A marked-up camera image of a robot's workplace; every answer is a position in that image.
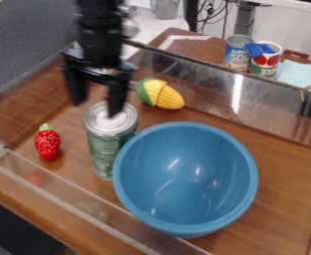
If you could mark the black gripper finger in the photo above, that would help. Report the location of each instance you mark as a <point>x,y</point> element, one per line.
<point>75,85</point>
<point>117,94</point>

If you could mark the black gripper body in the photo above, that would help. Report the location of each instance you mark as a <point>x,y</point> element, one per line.
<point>94,61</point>

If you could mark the red toy strawberry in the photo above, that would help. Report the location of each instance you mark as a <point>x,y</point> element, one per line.
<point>46,142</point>

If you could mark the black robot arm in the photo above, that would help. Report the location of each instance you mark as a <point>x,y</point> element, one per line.
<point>100,14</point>

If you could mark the blue bowl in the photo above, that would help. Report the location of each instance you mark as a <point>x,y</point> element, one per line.
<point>185,178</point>

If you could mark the yellow toy corn cob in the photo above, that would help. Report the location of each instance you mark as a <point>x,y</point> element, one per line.
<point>157,94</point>

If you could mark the green tin can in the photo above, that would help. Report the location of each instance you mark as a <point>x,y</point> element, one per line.
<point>106,134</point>

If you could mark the clear acrylic back barrier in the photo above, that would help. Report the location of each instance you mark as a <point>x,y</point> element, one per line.
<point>220,85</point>

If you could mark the clear acrylic barrier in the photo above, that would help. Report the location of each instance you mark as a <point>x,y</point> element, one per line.
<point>81,219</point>
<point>220,85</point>

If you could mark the blue soup can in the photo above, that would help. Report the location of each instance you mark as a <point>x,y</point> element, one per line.
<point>235,53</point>

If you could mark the blue plastic clip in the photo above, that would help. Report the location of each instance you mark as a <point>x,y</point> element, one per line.
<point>256,49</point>

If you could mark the red white tomato can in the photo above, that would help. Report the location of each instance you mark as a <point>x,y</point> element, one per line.
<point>264,65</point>

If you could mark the clear acrylic front barrier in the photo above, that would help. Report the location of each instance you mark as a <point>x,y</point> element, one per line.
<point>81,219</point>

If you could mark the light blue cloth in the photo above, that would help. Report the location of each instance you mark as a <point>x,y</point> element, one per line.
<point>295,74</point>

